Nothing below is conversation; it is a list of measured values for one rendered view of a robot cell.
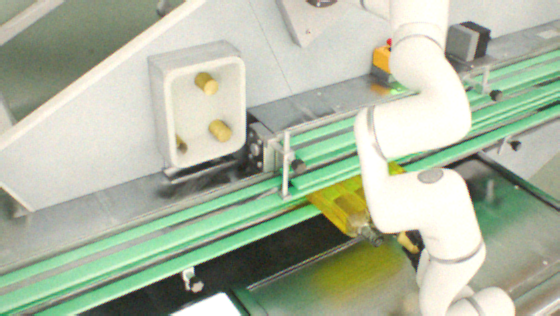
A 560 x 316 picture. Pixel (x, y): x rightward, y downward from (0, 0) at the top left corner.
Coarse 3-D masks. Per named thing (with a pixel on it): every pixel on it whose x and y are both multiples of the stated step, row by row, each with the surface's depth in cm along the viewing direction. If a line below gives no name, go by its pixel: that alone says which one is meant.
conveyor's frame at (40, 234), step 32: (512, 32) 177; (544, 32) 178; (320, 96) 139; (352, 96) 140; (384, 96) 140; (288, 128) 127; (96, 192) 121; (128, 192) 121; (160, 192) 122; (192, 192) 122; (224, 192) 125; (0, 224) 112; (32, 224) 112; (64, 224) 113; (96, 224) 113; (128, 224) 115; (0, 256) 105; (32, 256) 106
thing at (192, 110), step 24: (192, 72) 110; (216, 72) 121; (240, 72) 116; (168, 96) 109; (192, 96) 121; (216, 96) 125; (240, 96) 119; (168, 120) 112; (192, 120) 124; (240, 120) 123; (192, 144) 125; (216, 144) 126; (240, 144) 126
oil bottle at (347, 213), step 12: (312, 192) 132; (324, 192) 129; (336, 192) 129; (324, 204) 129; (336, 204) 125; (348, 204) 125; (360, 204) 125; (336, 216) 126; (348, 216) 122; (360, 216) 122; (348, 228) 123
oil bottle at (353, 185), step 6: (348, 180) 132; (354, 180) 132; (360, 180) 133; (342, 186) 131; (348, 186) 131; (354, 186) 131; (360, 186) 131; (348, 192) 130; (354, 192) 129; (360, 192) 129; (360, 198) 127; (366, 204) 126; (372, 222) 126
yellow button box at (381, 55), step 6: (378, 48) 146; (384, 48) 146; (378, 54) 146; (384, 54) 144; (378, 60) 146; (384, 60) 144; (378, 66) 147; (384, 66) 145; (372, 72) 150; (378, 72) 148; (384, 72) 146; (390, 72) 144; (384, 78) 146; (390, 78) 145
